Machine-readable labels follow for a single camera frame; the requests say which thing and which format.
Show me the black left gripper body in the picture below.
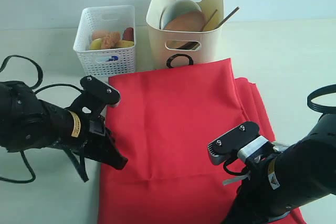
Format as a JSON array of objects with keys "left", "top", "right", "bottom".
[{"left": 62, "top": 113, "right": 116, "bottom": 161}]

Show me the breaded fried chicken piece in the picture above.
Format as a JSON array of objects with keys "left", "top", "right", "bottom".
[{"left": 101, "top": 31, "right": 120, "bottom": 50}]

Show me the white perforated plastic basket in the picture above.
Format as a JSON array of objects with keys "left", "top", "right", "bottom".
[{"left": 73, "top": 5, "right": 136, "bottom": 77}]

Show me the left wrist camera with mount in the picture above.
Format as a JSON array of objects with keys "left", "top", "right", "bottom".
[{"left": 68, "top": 76, "right": 121, "bottom": 121}]

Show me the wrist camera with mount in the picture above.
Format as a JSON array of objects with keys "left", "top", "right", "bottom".
[
  {"left": 207, "top": 121, "right": 274, "bottom": 165},
  {"left": 68, "top": 76, "right": 121, "bottom": 121}
]

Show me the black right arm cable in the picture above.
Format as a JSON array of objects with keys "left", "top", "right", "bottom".
[{"left": 223, "top": 84, "right": 336, "bottom": 176}]

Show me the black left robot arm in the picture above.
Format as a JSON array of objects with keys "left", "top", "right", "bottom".
[{"left": 1, "top": 79, "right": 128, "bottom": 170}]

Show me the blue white milk carton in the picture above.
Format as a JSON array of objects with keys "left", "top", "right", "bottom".
[{"left": 96, "top": 55, "right": 119, "bottom": 63}]

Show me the yellow cheese wedge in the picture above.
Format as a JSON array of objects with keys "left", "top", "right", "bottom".
[{"left": 115, "top": 40, "right": 134, "bottom": 48}]

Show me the yellow lemon with sticker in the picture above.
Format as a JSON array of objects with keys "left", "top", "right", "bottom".
[{"left": 89, "top": 38, "right": 102, "bottom": 50}]

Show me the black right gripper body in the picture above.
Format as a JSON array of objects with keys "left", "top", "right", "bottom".
[{"left": 221, "top": 172, "right": 290, "bottom": 223}]

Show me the red scalloped tablecloth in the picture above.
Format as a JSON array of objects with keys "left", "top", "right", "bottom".
[{"left": 97, "top": 57, "right": 305, "bottom": 224}]

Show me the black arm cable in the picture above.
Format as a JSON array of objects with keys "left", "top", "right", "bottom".
[
  {"left": 223, "top": 84, "right": 336, "bottom": 176},
  {"left": 0, "top": 55, "right": 90, "bottom": 184}
]

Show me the red sausage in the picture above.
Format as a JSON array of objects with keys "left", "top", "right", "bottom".
[{"left": 122, "top": 27, "right": 134, "bottom": 41}]

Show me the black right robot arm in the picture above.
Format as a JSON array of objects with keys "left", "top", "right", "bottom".
[{"left": 222, "top": 114, "right": 335, "bottom": 223}]

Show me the cream plastic bin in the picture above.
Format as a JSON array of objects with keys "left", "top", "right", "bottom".
[{"left": 146, "top": 0, "right": 224, "bottom": 69}]

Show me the round wooden plate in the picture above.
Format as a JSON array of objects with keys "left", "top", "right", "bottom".
[{"left": 163, "top": 11, "right": 206, "bottom": 50}]

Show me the brown egg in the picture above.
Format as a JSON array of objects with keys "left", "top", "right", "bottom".
[{"left": 91, "top": 30, "right": 109, "bottom": 40}]

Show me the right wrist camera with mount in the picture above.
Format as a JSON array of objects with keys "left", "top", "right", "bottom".
[{"left": 207, "top": 121, "right": 274, "bottom": 165}]

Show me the pale green ceramic bowl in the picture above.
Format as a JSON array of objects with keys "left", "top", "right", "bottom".
[{"left": 160, "top": 0, "right": 201, "bottom": 29}]

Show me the wooden chopstick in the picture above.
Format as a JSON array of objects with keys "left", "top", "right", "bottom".
[
  {"left": 200, "top": 9, "right": 218, "bottom": 32},
  {"left": 193, "top": 6, "right": 240, "bottom": 51}
]

